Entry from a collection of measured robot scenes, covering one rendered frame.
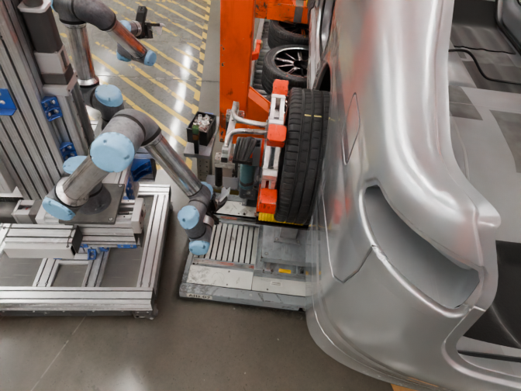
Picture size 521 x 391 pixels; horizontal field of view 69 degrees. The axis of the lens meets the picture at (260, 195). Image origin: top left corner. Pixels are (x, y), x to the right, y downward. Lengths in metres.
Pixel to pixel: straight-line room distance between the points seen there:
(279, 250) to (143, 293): 0.80
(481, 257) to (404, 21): 0.61
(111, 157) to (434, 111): 0.87
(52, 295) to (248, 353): 1.07
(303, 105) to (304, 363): 1.36
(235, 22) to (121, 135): 1.04
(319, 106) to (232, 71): 0.65
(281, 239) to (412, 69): 1.56
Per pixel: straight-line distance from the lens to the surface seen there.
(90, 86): 2.04
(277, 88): 1.91
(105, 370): 2.28
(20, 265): 2.47
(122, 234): 1.82
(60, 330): 2.43
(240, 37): 2.06
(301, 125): 1.61
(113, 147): 1.18
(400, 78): 0.94
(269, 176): 1.63
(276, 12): 4.07
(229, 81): 2.19
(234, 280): 2.32
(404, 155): 0.79
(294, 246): 2.31
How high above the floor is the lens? 2.09
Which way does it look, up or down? 47 degrees down
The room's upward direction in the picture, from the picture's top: 7 degrees clockwise
